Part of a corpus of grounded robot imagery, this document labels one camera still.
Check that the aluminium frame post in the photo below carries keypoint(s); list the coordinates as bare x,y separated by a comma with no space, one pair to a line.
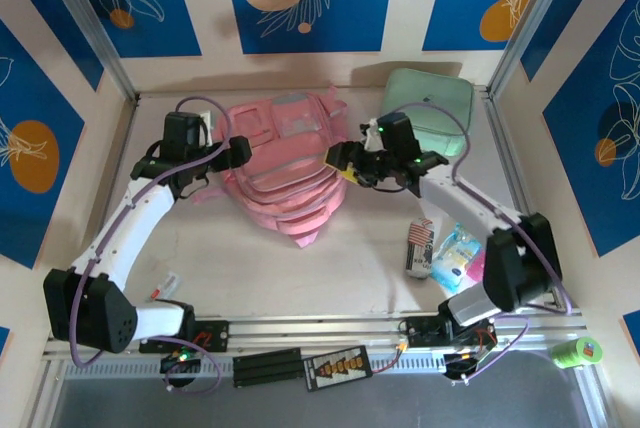
532,23
85,23

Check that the aluminium front rail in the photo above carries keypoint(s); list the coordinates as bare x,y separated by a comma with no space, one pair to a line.
325,328

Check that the flag print packet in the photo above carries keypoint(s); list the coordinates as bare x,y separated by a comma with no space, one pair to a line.
417,248

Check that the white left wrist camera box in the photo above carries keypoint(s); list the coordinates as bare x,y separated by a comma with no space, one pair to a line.
206,128

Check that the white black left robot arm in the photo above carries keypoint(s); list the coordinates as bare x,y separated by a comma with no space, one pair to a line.
125,233

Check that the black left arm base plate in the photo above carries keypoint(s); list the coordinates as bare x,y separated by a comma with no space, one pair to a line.
210,335

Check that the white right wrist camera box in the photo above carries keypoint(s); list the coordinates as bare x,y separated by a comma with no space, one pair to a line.
371,134

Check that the black ribbed block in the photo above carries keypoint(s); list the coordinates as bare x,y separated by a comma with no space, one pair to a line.
267,368

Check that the small black controller board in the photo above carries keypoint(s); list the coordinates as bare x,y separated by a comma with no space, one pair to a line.
457,365
172,363

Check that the mint green zip case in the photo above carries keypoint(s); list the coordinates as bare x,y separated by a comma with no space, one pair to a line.
440,93

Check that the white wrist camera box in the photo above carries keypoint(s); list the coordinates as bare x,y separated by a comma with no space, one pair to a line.
206,128
371,134

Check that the pink school backpack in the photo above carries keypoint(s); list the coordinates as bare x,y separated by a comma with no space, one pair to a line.
285,173

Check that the aluminium side rail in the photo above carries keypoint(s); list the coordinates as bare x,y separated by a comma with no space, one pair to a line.
123,148
505,158

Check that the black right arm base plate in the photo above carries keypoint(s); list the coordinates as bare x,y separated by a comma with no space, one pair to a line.
420,332

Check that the black power distribution board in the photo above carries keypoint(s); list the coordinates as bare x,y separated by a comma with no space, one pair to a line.
340,368

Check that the blue yellow tissue pack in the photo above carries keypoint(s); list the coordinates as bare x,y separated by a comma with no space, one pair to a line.
457,260

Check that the small white red tube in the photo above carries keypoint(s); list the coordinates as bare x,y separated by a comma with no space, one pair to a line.
165,285

